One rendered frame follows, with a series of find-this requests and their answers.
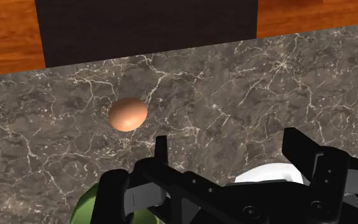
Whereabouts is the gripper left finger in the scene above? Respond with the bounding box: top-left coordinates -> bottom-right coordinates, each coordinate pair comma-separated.
90,135 -> 247,224

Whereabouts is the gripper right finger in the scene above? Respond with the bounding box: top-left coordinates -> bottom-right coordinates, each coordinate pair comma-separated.
282,127 -> 358,224

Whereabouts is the white round object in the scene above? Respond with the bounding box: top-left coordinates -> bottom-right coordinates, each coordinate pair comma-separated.
235,163 -> 305,185

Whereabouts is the brown egg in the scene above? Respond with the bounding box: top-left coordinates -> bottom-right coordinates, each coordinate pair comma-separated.
108,97 -> 148,132

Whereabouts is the green round object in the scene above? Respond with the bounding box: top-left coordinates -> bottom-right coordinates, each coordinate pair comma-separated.
69,183 -> 164,224

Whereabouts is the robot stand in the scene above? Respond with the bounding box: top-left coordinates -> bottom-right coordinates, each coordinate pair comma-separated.
34,0 -> 259,68

